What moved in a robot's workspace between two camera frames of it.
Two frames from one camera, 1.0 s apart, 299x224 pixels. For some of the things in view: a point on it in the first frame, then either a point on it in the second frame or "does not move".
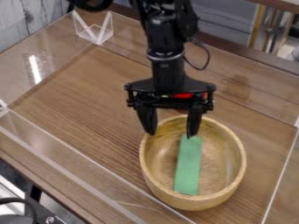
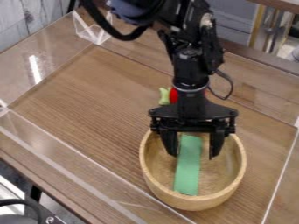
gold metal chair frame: x=269 y=27 does not move
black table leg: x=35 y=192 does not move
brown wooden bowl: x=221 y=163 does not move
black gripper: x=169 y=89 -> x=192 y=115
